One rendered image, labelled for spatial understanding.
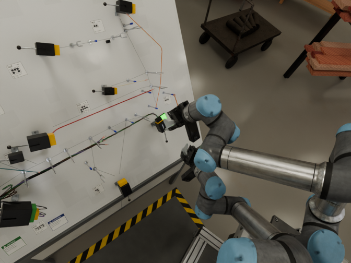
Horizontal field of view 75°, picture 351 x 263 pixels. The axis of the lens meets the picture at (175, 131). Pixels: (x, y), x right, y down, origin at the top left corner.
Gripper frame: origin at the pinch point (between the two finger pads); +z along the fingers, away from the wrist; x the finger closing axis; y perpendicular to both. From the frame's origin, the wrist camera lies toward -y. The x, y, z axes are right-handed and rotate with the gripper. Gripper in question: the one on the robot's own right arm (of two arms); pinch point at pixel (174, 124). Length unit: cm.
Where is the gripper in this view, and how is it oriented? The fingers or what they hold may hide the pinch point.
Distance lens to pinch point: 106.7
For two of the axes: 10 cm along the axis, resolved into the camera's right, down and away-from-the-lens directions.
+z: -4.0, 1.2, 9.1
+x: -7.4, 5.5, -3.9
